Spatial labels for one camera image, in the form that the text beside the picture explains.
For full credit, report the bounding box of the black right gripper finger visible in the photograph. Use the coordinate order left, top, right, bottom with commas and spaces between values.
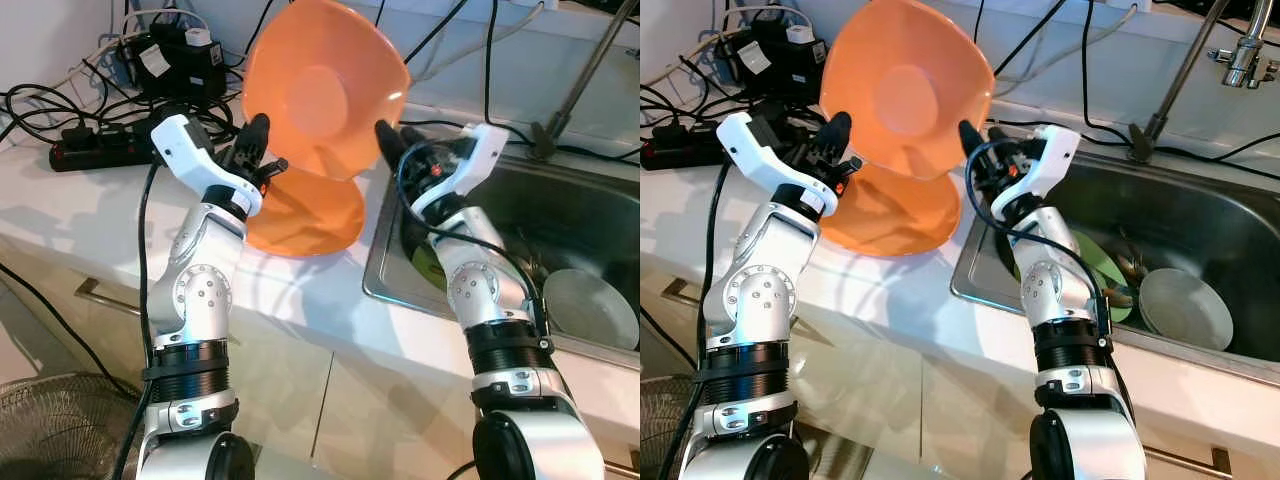
957, 119, 993, 173
373, 119, 413, 173

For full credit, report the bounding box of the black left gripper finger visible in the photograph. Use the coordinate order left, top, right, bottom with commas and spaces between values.
245, 113, 274, 163
815, 110, 854, 163

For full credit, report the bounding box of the orange plastic bowl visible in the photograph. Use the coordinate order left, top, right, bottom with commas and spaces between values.
243, 165, 366, 258
243, 0, 411, 183
820, 0, 996, 181
820, 165, 951, 258

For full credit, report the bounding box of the cream kitchen sink cabinet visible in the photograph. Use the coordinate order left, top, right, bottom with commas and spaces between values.
640, 250, 1280, 480
0, 240, 641, 480

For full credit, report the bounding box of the black charger with white label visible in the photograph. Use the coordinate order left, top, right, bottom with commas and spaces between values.
735, 20, 831, 101
125, 25, 229, 101

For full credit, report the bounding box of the green plate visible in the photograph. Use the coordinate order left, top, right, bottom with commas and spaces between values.
412, 240, 451, 293
1015, 228, 1136, 323

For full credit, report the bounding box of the brown wooden utensil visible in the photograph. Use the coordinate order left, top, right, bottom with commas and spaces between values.
1105, 230, 1151, 306
515, 230, 561, 291

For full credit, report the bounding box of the black power strip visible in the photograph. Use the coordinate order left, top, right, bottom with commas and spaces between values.
640, 135, 736, 171
50, 125, 166, 173

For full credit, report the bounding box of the stainless steel sink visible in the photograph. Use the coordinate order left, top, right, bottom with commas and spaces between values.
950, 150, 1280, 386
362, 150, 641, 371

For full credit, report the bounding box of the grey metal pole with base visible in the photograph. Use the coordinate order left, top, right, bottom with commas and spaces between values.
1128, 0, 1231, 163
530, 0, 641, 161

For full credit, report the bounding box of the grey round plate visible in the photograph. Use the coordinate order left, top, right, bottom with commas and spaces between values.
543, 268, 639, 351
1138, 267, 1234, 351

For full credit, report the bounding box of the chrome water tap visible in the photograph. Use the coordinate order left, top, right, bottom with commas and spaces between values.
1208, 25, 1280, 91

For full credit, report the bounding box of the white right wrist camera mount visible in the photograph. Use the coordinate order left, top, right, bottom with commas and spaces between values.
412, 123, 509, 223
992, 125, 1081, 223

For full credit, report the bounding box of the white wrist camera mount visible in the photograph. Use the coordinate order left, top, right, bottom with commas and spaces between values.
992, 125, 1081, 223
412, 123, 509, 223
717, 110, 831, 216
150, 113, 263, 216

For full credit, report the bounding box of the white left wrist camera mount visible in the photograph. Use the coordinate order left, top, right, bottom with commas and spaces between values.
717, 110, 831, 216
150, 113, 263, 216

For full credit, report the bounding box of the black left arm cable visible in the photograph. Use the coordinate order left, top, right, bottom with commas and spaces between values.
655, 160, 729, 480
110, 160, 166, 480

